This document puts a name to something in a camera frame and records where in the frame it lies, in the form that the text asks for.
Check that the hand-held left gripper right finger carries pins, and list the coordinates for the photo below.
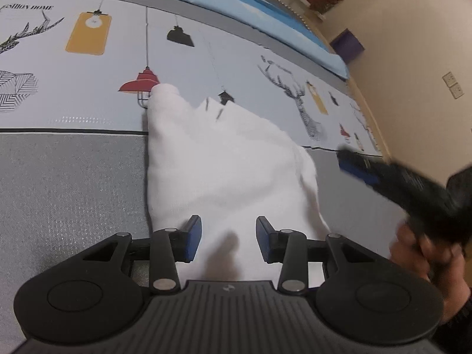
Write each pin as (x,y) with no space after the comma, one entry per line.
(262,238)

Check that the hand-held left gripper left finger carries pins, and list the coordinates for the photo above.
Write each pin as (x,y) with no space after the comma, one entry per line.
(193,241)

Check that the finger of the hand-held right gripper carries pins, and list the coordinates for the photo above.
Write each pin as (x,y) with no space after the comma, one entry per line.
(357,169)

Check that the white garment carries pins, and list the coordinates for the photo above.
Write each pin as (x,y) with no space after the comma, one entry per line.
(228,169)

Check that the person's right forearm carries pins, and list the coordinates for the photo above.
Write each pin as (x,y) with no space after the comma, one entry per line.
(455,295)

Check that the person's right hand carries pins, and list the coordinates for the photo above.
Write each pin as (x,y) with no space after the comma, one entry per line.
(424,250)

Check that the purple box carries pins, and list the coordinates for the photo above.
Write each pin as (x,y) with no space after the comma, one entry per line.
(346,46)

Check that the grey printed bed sheet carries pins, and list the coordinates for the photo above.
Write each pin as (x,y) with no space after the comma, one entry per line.
(66,177)

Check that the light blue blanket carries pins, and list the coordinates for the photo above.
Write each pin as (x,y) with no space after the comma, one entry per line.
(258,11)

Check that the wooden bed frame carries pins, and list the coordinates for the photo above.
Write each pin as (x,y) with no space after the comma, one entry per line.
(368,118)

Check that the white wall socket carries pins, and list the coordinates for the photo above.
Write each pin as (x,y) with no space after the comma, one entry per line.
(450,79)
(457,90)

